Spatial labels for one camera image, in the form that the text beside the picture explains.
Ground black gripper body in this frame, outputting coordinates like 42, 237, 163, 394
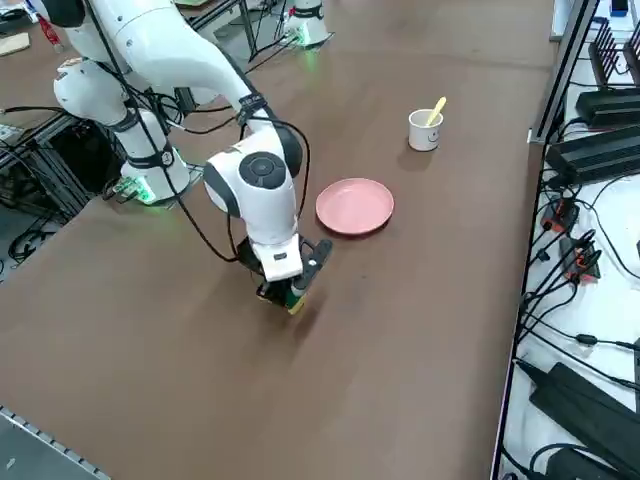
237, 234, 335, 292

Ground green and yellow sponge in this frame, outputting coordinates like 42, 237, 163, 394
279, 292, 308, 317

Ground pink plate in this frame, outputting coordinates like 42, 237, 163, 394
314, 177, 396, 238

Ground white mug with smiley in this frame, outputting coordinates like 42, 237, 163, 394
407, 108, 445, 152

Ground yellow plastic spoon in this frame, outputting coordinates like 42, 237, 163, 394
425, 96, 448, 127

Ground orange and black connector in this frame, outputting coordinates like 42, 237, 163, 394
558, 230, 604, 286
538, 198, 582, 235

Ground large black power brick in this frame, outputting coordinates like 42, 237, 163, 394
528, 361, 640, 474

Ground red label bottle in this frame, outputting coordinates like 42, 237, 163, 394
36, 10, 67, 54

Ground black slotted rack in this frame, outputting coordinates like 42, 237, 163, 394
586, 19, 640, 92

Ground brown cardboard piece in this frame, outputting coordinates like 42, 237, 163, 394
0, 31, 32, 57

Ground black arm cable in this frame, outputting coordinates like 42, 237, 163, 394
84, 0, 311, 264

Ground aluminium frame post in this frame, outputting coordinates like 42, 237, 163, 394
528, 0, 602, 147

